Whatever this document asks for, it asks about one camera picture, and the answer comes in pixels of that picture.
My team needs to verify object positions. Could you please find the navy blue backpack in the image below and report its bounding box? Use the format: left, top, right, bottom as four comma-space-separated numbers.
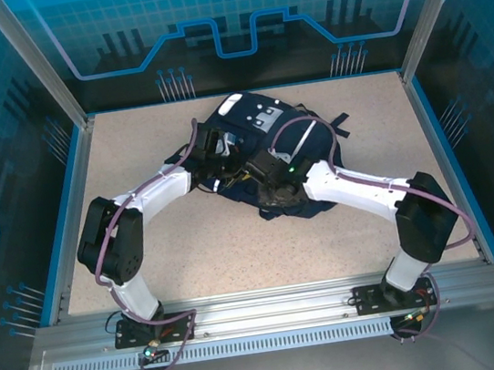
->
155, 77, 365, 239

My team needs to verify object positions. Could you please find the blue table edge trim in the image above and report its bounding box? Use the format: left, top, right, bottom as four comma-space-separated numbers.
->
84, 66, 403, 118
409, 64, 494, 272
12, 120, 108, 328

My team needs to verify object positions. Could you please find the small lit circuit board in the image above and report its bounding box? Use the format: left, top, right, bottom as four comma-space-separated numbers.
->
140, 337, 170, 362
400, 305, 433, 326

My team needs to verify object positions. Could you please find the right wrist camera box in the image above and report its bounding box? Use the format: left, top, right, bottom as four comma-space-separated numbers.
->
243, 145, 296, 185

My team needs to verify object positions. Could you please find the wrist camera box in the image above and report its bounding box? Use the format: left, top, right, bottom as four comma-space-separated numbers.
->
243, 145, 296, 185
194, 122, 244, 161

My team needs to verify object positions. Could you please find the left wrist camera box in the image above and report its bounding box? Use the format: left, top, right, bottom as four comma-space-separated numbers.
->
194, 122, 244, 161

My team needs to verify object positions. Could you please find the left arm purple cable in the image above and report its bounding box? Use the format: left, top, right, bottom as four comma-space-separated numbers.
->
76, 117, 235, 370

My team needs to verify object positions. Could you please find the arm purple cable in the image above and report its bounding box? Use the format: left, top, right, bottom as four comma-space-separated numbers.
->
76, 117, 235, 370
264, 94, 489, 359

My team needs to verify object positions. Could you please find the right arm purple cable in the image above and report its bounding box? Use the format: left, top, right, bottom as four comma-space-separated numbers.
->
264, 94, 489, 359

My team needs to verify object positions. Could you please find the aluminium mounting rail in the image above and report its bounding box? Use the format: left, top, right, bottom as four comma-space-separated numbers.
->
31, 255, 494, 365

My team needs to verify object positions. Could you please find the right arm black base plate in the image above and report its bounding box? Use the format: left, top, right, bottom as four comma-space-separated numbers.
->
351, 275, 438, 317

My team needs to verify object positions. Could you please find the aluminium side rail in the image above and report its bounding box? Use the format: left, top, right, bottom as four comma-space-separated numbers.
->
20, 117, 124, 327

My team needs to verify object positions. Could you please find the slotted grey cable duct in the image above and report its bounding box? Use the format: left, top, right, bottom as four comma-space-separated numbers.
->
49, 315, 396, 370

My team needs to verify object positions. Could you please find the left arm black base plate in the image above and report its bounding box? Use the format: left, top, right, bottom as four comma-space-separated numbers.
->
111, 309, 200, 351

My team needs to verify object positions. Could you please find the left aluminium frame post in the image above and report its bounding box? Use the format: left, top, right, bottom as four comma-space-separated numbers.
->
0, 0, 98, 143

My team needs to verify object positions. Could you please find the aluminium frame post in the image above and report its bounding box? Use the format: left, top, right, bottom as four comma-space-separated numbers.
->
387, 0, 490, 87
0, 0, 98, 143

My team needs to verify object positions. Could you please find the right aluminium frame post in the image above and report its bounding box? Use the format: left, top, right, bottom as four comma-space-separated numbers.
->
387, 0, 490, 87

